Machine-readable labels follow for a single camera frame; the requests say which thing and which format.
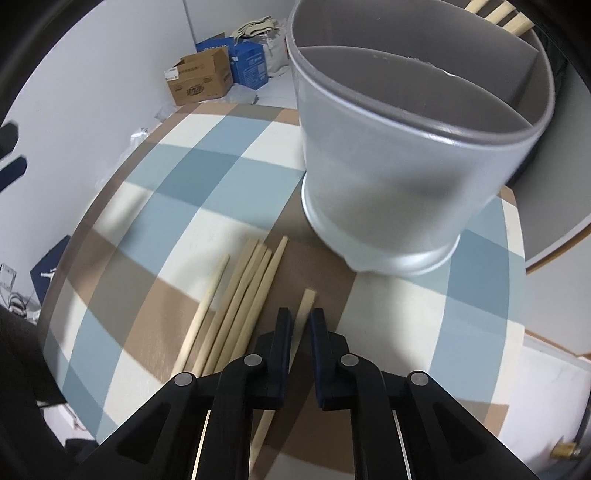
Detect checkered tablecloth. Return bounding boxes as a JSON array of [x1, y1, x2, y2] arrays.
[[40, 105, 525, 441]]

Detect wooden chopstick on table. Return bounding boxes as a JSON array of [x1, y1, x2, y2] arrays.
[[221, 235, 288, 370], [171, 254, 230, 376], [204, 242, 270, 375], [191, 238, 257, 377]]

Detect chopsticks in holder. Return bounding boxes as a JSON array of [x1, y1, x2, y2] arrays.
[[464, 0, 534, 37]]

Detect cream tote bag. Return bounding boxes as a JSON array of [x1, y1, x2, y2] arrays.
[[231, 15, 290, 78]]

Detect grey utensil holder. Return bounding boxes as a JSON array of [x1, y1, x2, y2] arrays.
[[287, 1, 555, 276]]

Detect brown cardboard box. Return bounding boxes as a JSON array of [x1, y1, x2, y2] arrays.
[[164, 47, 233, 106]]

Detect wooden chopstick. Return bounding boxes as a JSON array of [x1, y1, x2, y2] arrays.
[[204, 242, 270, 375], [191, 238, 257, 377], [249, 289, 317, 474], [221, 235, 288, 370], [171, 254, 230, 376]]

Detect blue cardboard box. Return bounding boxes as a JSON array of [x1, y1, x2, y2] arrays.
[[195, 37, 269, 90]]

